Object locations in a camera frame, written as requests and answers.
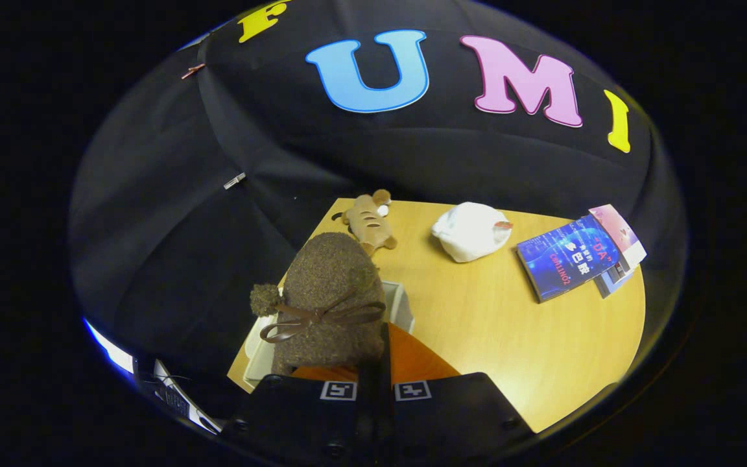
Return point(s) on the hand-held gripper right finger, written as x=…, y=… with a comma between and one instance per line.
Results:
x=386, y=389

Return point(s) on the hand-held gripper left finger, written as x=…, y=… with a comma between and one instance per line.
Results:
x=296, y=415

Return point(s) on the grey fabric storage box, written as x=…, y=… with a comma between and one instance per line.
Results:
x=401, y=305

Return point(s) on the brown suede shoe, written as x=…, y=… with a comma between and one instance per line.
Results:
x=331, y=272

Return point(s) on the brown striped plush toy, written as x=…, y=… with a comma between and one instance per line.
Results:
x=370, y=220

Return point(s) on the white plush toy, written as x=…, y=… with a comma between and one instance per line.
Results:
x=471, y=230

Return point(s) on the lit screen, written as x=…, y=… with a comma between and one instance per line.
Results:
x=111, y=347

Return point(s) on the blue cover book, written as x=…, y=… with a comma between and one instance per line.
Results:
x=568, y=259

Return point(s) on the white clip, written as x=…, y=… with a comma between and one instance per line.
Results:
x=234, y=181

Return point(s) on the thin grey book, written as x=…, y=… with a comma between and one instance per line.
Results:
x=613, y=282

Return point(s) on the pink cover book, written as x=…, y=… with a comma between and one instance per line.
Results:
x=620, y=230

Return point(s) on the pink clip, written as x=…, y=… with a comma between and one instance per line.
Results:
x=193, y=71

